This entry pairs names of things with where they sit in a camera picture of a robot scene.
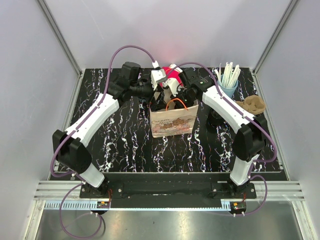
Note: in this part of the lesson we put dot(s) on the blue straw holder cup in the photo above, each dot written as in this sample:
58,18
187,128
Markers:
229,91

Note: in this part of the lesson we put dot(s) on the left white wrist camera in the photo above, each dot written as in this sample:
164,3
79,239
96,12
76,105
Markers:
157,75

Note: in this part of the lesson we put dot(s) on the aluminium frame rail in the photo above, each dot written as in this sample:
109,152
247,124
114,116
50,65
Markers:
169,210

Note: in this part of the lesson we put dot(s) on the bottom cardboard cup carrier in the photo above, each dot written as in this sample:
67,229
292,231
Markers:
253,104

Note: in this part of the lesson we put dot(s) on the paper takeout bag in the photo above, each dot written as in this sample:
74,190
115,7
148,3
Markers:
171,120

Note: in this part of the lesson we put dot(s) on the black cup lid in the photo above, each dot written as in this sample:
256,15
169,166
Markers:
214,118

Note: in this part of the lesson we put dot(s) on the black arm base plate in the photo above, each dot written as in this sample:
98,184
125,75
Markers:
196,190

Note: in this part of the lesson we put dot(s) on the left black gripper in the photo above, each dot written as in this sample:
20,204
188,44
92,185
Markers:
160,103

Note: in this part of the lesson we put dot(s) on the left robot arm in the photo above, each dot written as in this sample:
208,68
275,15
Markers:
70,146

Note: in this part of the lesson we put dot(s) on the red folded cloth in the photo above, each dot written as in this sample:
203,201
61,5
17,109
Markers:
174,74

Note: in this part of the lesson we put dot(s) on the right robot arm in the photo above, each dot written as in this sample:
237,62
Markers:
249,130

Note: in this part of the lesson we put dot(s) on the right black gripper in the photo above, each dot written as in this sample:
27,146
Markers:
178,105

